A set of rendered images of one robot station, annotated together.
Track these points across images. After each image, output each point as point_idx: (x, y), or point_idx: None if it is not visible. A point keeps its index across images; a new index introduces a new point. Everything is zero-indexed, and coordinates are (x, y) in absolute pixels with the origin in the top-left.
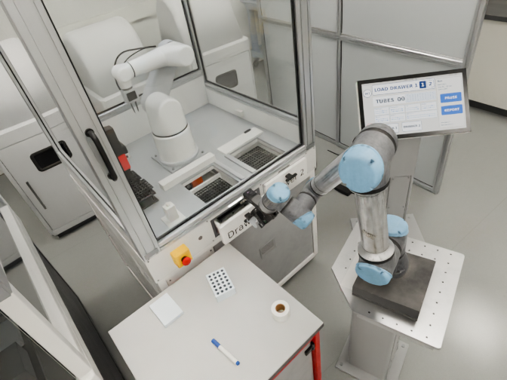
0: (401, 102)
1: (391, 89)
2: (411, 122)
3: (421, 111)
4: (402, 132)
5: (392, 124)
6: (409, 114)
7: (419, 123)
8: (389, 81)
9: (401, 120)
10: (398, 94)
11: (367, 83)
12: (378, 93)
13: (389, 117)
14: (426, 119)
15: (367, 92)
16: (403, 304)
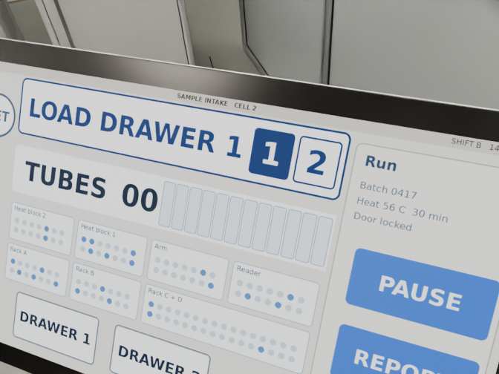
0: (139, 217)
1: (104, 128)
2: (161, 344)
3: (223, 309)
4: (108, 373)
5: (74, 312)
6: (160, 296)
7: (197, 365)
8: (105, 82)
9: (118, 312)
10: (134, 169)
11: (5, 59)
12: (43, 128)
13: (67, 277)
14: (240, 362)
15: (0, 108)
16: None
